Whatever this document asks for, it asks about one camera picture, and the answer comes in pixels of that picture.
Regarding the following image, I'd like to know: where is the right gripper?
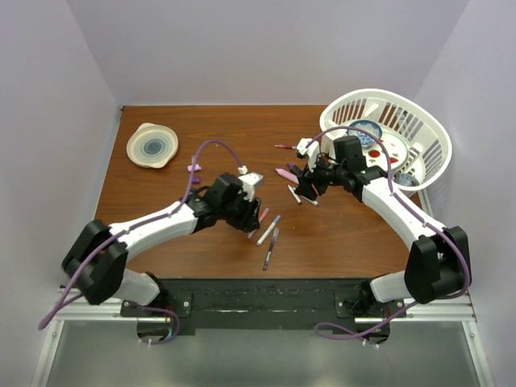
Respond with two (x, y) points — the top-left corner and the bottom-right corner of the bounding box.
(294, 152), (347, 202)

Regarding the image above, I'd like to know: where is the grey patterned cup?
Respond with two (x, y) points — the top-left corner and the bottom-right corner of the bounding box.
(394, 173), (419, 187)

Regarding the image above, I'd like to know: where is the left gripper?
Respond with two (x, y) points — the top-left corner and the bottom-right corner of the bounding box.
(218, 190), (260, 233)

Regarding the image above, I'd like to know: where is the white fruit pattern plate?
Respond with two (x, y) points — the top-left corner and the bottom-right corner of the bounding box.
(362, 131), (409, 172)

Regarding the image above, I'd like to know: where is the cream swirl plate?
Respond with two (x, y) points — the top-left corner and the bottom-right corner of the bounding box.
(126, 123), (179, 169)

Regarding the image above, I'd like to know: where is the blue white bowl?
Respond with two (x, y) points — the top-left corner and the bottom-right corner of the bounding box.
(347, 119), (382, 149)

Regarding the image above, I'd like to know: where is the white laundry basket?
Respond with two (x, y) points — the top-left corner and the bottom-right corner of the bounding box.
(319, 89), (452, 197)

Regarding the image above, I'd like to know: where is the lilac capped white marker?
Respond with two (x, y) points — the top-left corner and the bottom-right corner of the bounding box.
(256, 215), (281, 246)

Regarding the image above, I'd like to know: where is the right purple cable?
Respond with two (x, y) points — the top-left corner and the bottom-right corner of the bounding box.
(304, 126), (472, 341)

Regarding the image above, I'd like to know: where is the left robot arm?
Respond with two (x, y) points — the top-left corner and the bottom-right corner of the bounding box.
(61, 173), (264, 316)

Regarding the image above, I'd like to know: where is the dark purple pen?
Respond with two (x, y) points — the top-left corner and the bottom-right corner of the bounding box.
(263, 227), (280, 271)

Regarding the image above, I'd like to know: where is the pink clear pen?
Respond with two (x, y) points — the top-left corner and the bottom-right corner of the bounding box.
(248, 208), (269, 239)

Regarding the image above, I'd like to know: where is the purple black highlighter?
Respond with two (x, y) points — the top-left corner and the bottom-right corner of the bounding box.
(287, 163), (303, 177)

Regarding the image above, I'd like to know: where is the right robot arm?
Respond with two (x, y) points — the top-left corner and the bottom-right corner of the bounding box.
(293, 136), (471, 317)

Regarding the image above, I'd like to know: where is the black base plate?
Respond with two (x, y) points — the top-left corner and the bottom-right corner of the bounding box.
(120, 276), (449, 338)

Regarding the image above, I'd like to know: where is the aluminium rail frame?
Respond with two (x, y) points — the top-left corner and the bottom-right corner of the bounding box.
(40, 189), (493, 387)

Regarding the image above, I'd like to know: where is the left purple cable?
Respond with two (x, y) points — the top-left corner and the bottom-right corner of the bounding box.
(38, 139), (249, 331)

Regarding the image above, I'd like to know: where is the teal capped white marker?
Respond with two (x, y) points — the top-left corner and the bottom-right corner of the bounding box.
(303, 197), (319, 206)

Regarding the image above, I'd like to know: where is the black capped white marker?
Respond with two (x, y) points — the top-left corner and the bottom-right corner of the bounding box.
(287, 185), (302, 205)

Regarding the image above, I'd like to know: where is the red pen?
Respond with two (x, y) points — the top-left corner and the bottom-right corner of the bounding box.
(274, 144), (296, 150)

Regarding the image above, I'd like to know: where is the purple cable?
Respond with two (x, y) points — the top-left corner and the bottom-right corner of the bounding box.
(304, 126), (472, 341)
(38, 139), (249, 331)

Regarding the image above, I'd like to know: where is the pink highlighter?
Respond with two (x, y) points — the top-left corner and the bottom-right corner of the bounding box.
(275, 169), (298, 184)

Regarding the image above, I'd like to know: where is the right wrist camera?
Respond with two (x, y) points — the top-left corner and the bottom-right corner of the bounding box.
(295, 138), (320, 170)

